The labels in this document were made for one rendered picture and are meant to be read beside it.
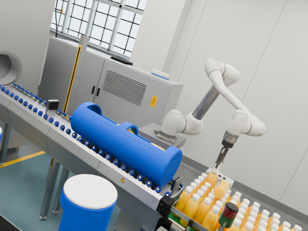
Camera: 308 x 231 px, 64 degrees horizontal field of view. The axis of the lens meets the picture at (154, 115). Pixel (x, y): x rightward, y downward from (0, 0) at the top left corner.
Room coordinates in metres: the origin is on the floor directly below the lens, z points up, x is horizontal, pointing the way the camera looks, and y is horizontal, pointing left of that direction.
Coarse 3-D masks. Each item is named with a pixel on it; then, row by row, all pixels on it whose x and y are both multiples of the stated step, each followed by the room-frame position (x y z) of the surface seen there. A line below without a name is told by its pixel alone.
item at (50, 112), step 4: (48, 100) 2.07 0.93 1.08; (52, 100) 2.10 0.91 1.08; (56, 100) 2.14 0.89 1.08; (48, 104) 2.06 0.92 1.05; (52, 104) 2.08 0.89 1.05; (56, 104) 2.12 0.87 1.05; (48, 108) 2.07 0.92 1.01; (52, 108) 2.09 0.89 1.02; (56, 108) 2.13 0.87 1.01; (48, 112) 2.07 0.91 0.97; (52, 112) 2.11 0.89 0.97; (48, 116) 2.08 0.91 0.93
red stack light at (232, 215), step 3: (225, 207) 1.02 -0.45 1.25; (222, 210) 1.03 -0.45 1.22; (225, 210) 1.01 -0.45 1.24; (228, 210) 1.00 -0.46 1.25; (222, 213) 1.02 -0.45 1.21; (225, 213) 1.01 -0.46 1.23; (228, 213) 1.00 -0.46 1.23; (231, 213) 0.99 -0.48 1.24; (234, 213) 0.99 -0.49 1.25; (225, 216) 1.00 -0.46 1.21; (228, 216) 1.00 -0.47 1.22; (231, 216) 0.99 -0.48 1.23; (234, 216) 1.00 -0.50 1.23; (231, 219) 1.00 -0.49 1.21
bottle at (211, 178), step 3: (210, 174) 1.54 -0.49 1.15; (213, 174) 1.54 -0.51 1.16; (216, 174) 1.53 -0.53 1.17; (207, 177) 1.54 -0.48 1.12; (210, 177) 1.53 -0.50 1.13; (213, 177) 1.52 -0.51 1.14; (216, 177) 1.53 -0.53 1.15; (207, 180) 1.53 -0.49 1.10; (210, 180) 1.52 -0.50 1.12; (213, 180) 1.52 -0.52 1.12; (216, 180) 1.53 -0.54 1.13; (204, 183) 1.55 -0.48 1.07; (210, 183) 1.52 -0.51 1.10; (213, 183) 1.52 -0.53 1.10; (210, 186) 1.52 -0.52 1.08; (213, 186) 1.52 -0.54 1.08; (210, 189) 1.52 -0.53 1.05
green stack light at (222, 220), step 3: (222, 216) 1.01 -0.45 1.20; (219, 219) 1.02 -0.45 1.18; (222, 219) 1.01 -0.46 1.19; (225, 219) 1.00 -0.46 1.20; (228, 219) 0.99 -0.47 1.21; (234, 219) 1.01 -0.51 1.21; (219, 222) 1.01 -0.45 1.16; (222, 222) 1.00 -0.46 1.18; (225, 222) 1.00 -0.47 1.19; (228, 222) 0.99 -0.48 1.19; (231, 222) 1.00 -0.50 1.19; (222, 225) 1.00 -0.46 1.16; (225, 225) 0.99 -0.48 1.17; (228, 225) 1.00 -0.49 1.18
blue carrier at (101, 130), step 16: (80, 112) 1.80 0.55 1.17; (96, 112) 2.04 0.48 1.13; (80, 128) 1.76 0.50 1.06; (96, 128) 1.69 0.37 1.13; (112, 128) 1.67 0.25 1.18; (96, 144) 1.71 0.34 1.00; (112, 144) 1.61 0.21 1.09; (128, 144) 1.57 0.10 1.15; (144, 144) 1.55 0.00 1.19; (128, 160) 1.55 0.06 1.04; (144, 160) 1.49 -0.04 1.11; (160, 160) 1.46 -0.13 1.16; (176, 160) 1.58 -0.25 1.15; (160, 176) 1.42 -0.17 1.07
